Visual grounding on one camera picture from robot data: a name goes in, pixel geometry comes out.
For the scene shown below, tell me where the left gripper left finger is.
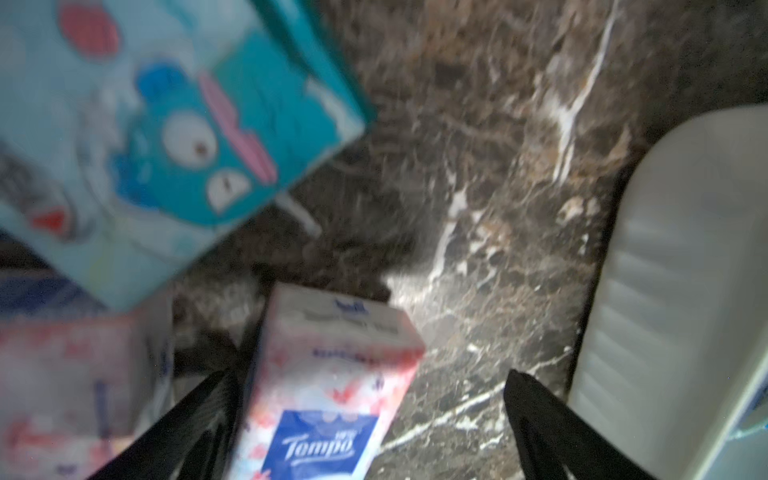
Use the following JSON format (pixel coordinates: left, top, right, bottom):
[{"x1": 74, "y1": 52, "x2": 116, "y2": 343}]
[{"x1": 90, "y1": 369, "x2": 240, "y2": 480}]

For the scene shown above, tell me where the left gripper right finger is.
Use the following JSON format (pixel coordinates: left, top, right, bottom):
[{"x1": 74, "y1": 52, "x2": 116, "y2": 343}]
[{"x1": 503, "y1": 369, "x2": 651, "y2": 480}]

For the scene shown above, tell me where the pink Tempo tissue pack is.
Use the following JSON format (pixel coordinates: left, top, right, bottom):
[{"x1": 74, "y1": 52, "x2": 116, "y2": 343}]
[
  {"x1": 226, "y1": 283, "x2": 426, "y2": 479},
  {"x1": 0, "y1": 269, "x2": 175, "y2": 480}
]

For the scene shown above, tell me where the white plastic storage box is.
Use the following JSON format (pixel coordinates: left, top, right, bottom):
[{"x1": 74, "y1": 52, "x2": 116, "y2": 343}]
[{"x1": 568, "y1": 104, "x2": 767, "y2": 479}]

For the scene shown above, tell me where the teal bear tissue pack back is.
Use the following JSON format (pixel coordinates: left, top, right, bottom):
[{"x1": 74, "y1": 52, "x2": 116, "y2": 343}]
[{"x1": 1, "y1": 1, "x2": 374, "y2": 309}]

